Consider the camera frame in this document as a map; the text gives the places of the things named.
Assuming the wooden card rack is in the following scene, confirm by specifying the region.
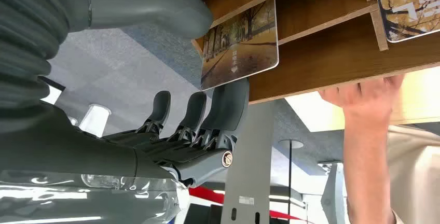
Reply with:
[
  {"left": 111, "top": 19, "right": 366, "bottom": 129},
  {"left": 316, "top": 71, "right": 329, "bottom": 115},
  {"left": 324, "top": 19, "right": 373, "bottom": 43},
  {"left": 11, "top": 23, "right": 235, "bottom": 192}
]
[{"left": 178, "top": 0, "right": 440, "bottom": 105}]

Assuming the person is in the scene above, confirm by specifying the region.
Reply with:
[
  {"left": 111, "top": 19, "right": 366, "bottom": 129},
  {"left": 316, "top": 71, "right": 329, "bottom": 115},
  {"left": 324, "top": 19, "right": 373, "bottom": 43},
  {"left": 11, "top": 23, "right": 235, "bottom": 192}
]
[{"left": 387, "top": 124, "right": 440, "bottom": 224}]

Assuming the autumn tree card white print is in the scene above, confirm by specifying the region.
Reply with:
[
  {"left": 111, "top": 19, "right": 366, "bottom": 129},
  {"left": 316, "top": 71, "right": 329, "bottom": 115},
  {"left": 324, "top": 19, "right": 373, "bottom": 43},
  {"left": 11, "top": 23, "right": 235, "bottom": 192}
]
[{"left": 371, "top": 0, "right": 440, "bottom": 44}]

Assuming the white panel with black edge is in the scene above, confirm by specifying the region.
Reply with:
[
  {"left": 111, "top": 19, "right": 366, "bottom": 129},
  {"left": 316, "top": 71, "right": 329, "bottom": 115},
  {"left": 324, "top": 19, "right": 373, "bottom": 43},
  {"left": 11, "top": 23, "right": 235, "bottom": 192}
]
[{"left": 37, "top": 75, "right": 66, "bottom": 106}]

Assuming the grey curved panel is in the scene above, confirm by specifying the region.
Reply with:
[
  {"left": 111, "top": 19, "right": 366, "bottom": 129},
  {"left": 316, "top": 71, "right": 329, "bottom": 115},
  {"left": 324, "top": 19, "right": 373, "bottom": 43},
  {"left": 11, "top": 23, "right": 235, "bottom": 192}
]
[{"left": 320, "top": 163, "right": 347, "bottom": 224}]

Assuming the black pole with round disc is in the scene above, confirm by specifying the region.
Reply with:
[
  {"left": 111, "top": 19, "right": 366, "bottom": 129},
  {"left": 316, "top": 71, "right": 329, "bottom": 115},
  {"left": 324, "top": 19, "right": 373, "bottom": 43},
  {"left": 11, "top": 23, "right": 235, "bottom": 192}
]
[{"left": 278, "top": 138, "right": 305, "bottom": 220}]

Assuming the red stripe barrier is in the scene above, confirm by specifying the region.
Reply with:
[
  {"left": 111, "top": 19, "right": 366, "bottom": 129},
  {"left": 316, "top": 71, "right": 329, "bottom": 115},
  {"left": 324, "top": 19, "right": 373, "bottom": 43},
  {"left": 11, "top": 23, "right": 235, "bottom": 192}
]
[{"left": 188, "top": 186, "right": 305, "bottom": 224}]

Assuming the grey metal stand post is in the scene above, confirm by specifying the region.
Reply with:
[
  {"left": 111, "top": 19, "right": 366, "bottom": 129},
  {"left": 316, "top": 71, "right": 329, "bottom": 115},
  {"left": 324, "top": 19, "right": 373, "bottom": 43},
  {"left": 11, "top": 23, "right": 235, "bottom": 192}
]
[{"left": 219, "top": 99, "right": 276, "bottom": 224}]

